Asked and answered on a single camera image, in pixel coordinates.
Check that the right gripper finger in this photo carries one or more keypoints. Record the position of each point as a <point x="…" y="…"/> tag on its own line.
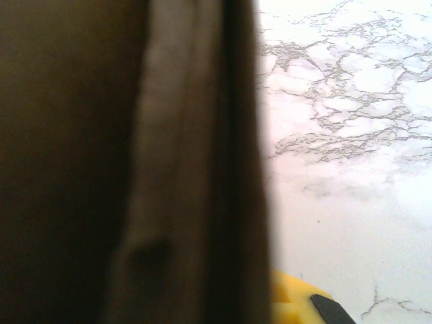
<point x="290" y="297"/>

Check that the brown cardboard box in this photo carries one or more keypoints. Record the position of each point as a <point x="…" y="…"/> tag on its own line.
<point x="101" y="135"/>

